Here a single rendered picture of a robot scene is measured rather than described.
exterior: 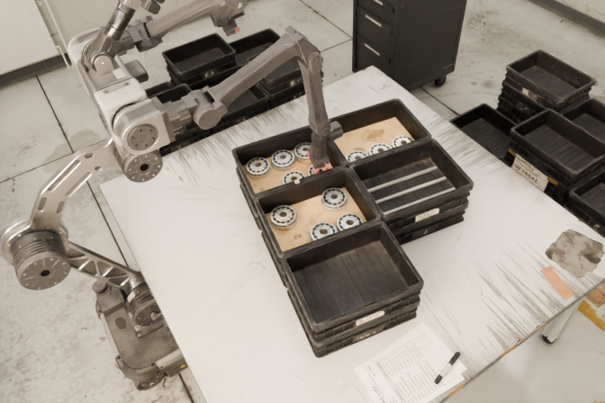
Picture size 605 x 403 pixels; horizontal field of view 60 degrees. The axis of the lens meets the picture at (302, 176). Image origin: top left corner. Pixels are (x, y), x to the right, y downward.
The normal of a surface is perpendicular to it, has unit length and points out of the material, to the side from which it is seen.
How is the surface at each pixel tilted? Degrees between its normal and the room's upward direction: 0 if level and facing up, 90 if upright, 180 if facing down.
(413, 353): 0
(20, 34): 90
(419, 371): 0
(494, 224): 0
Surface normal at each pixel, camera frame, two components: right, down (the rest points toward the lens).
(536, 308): -0.06, -0.69
